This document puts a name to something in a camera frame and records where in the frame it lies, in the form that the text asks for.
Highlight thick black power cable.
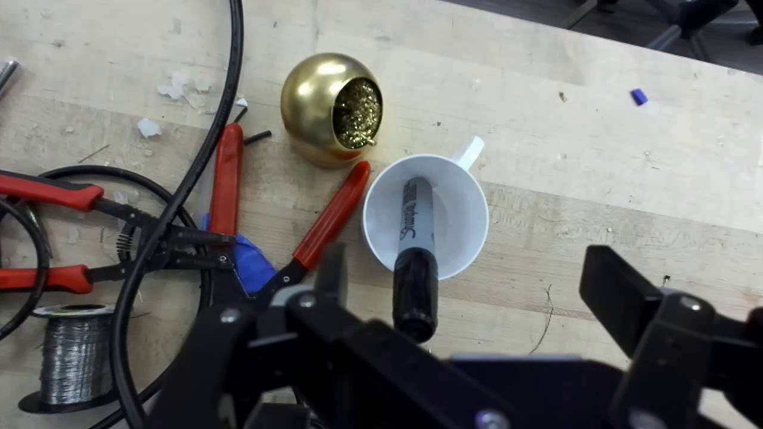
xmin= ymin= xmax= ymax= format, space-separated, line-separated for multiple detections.
xmin=111 ymin=0 xmax=248 ymax=429

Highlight white plastic scrap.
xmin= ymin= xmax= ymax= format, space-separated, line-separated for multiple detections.
xmin=135 ymin=114 xmax=167 ymax=144
xmin=156 ymin=73 xmax=195 ymax=108

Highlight gold ball tip cleaner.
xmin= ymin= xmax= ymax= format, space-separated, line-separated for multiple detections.
xmin=279 ymin=50 xmax=386 ymax=173

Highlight black grey marker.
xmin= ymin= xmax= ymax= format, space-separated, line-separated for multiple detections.
xmin=392 ymin=174 xmax=441 ymax=347

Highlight solder wire spool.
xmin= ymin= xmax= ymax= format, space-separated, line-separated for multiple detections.
xmin=18 ymin=301 xmax=122 ymax=415

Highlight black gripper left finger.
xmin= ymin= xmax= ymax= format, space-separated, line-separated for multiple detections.
xmin=145 ymin=241 xmax=511 ymax=429

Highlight red handled pliers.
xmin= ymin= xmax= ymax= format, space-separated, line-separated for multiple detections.
xmin=200 ymin=123 xmax=374 ymax=319

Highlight blue tape piece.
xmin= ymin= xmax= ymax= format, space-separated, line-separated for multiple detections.
xmin=200 ymin=212 xmax=277 ymax=297

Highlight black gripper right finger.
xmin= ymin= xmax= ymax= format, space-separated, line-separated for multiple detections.
xmin=577 ymin=243 xmax=763 ymax=429

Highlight red handled wire cutters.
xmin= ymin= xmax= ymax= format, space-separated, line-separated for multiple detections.
xmin=0 ymin=169 xmax=237 ymax=297

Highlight silver metal piece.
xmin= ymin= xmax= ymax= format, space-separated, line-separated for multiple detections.
xmin=0 ymin=56 xmax=19 ymax=101

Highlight white mug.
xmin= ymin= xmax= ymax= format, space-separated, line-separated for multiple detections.
xmin=360 ymin=137 xmax=492 ymax=284

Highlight thin black cable loop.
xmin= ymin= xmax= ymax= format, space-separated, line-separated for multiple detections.
xmin=0 ymin=162 xmax=200 ymax=343

